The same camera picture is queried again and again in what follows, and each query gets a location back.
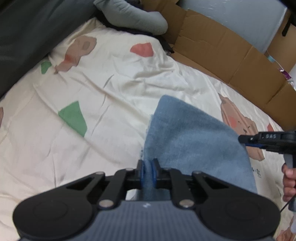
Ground grey-blue appliance cabinet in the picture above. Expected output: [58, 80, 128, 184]
[178, 0, 287, 53]

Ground grey U-shaped neck pillow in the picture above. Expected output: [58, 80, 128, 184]
[93, 0, 168, 35]

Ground person's right hand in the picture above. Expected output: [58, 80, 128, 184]
[280, 164, 295, 211]

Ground white laundry detergent bottle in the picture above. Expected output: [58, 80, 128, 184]
[267, 55, 276, 63]

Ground brown cardboard sheet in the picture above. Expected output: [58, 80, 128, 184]
[142, 1, 295, 131]

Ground cream bear-print quilt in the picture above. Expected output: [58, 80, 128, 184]
[1, 19, 280, 240]

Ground dark grey pillow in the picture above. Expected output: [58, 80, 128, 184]
[1, 1, 96, 96]

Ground upright brown cardboard panel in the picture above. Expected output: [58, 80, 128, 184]
[266, 10, 295, 72]

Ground blue-grey denim pants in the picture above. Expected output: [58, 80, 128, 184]
[138, 95, 257, 201]

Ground pink white refill pouch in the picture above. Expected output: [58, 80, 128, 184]
[279, 69, 296, 90]

